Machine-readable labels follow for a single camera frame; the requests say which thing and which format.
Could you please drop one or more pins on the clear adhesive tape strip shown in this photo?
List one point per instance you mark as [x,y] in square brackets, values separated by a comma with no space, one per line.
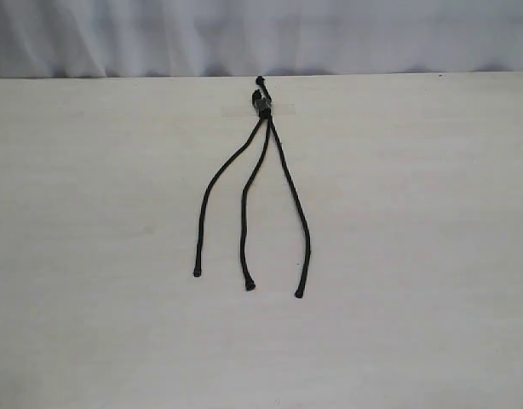
[249,111]

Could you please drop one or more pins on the white curtain backdrop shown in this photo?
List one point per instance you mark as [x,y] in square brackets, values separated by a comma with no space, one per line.
[99,39]

